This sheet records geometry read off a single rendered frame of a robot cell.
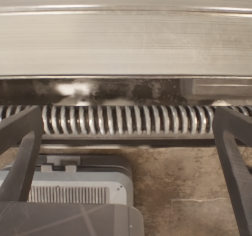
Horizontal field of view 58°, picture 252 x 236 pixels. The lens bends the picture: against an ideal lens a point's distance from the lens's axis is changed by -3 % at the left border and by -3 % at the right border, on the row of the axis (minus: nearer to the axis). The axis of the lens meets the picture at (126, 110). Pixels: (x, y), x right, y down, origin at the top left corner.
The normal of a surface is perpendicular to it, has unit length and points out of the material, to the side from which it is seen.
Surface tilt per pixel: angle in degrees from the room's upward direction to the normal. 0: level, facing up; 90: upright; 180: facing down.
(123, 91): 0
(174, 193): 0
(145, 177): 0
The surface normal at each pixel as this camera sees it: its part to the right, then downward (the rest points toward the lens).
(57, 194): 0.02, 0.10
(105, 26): 0.01, 0.66
